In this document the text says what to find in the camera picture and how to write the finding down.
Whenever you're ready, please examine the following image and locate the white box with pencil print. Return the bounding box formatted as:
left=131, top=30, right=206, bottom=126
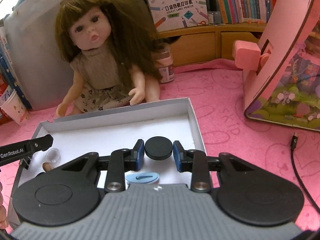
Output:
left=145, top=0, right=209, bottom=32

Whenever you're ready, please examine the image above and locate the grey cardboard box tray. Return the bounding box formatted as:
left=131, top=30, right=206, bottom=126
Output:
left=7, top=97, right=208, bottom=227

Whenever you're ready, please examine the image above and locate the person's left hand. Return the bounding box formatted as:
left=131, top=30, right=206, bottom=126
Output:
left=0, top=181, right=6, bottom=229

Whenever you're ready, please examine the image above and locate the wooden drawer organizer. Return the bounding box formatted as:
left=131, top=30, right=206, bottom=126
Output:
left=159, top=22, right=265, bottom=67

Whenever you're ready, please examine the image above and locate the small dark bottle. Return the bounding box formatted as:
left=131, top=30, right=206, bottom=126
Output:
left=208, top=0, right=222, bottom=25

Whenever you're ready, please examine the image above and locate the doll with brown hair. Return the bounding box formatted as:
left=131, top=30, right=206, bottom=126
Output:
left=55, top=0, right=165, bottom=118

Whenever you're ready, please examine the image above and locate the black cable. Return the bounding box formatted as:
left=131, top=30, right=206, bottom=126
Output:
left=290, top=132, right=320, bottom=214

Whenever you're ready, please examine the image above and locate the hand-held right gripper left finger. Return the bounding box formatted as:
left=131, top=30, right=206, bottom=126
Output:
left=54, top=139, right=145, bottom=193

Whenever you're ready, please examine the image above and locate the clear suction cup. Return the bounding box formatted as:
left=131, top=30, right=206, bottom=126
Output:
left=46, top=148, right=61, bottom=164

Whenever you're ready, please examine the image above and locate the pink rabbit-print cloth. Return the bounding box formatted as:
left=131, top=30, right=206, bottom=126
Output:
left=0, top=59, right=320, bottom=233

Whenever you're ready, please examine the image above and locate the grey storage bin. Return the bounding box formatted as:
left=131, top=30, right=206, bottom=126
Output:
left=4, top=0, right=83, bottom=112

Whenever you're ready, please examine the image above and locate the black round disc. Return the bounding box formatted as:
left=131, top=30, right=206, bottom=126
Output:
left=145, top=136, right=174, bottom=161

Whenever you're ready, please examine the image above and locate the small jar with pink lid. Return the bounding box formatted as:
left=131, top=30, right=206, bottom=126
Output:
left=154, top=44, right=175, bottom=83

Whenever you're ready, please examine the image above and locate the row of upright books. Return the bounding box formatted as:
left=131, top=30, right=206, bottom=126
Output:
left=82, top=0, right=283, bottom=25

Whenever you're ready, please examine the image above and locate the light blue plastic clip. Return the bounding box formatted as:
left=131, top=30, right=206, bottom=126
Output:
left=125, top=172, right=160, bottom=185

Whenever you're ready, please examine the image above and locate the small black binder clip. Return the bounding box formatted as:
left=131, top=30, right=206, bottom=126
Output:
left=20, top=156, right=32, bottom=172

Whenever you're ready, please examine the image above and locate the pink triangular toy house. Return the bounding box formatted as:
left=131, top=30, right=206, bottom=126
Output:
left=232, top=0, right=320, bottom=132

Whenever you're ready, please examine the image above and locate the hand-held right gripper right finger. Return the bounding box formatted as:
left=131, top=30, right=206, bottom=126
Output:
left=172, top=140, right=272, bottom=193

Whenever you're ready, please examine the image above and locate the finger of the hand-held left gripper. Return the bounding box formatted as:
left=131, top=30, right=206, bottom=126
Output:
left=29, top=134, right=54, bottom=153

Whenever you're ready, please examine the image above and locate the white paper cup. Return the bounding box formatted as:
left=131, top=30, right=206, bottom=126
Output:
left=0, top=90, right=29, bottom=126

